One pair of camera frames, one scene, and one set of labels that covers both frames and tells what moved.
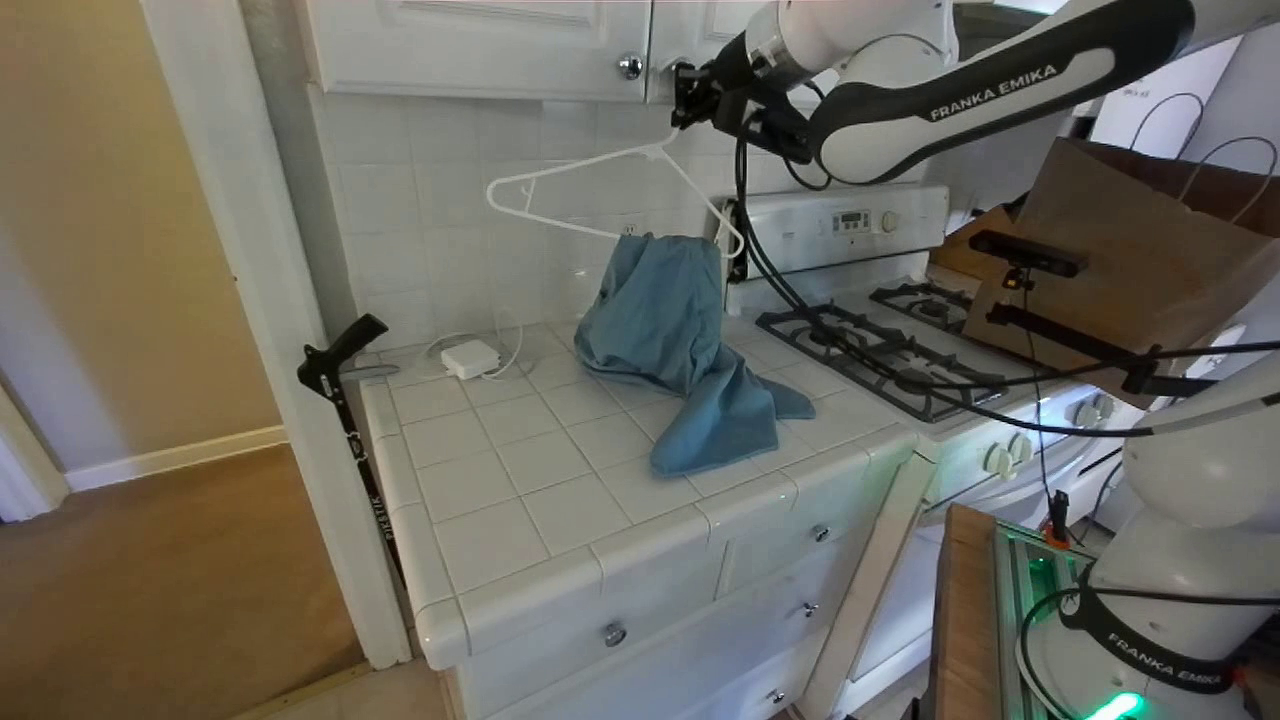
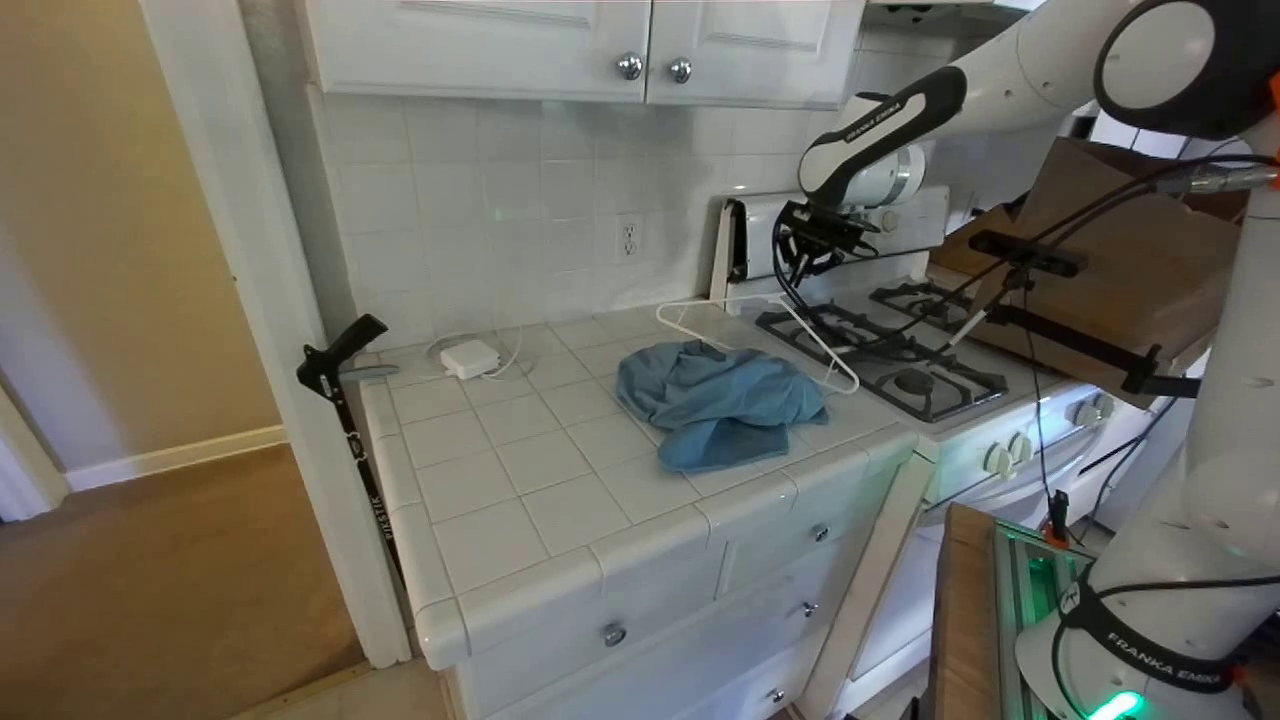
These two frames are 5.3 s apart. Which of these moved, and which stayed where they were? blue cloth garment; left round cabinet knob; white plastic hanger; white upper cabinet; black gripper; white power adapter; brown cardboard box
Moved: blue cloth garment; black gripper; white plastic hanger
Stayed: white power adapter; white upper cabinet; left round cabinet knob; brown cardboard box
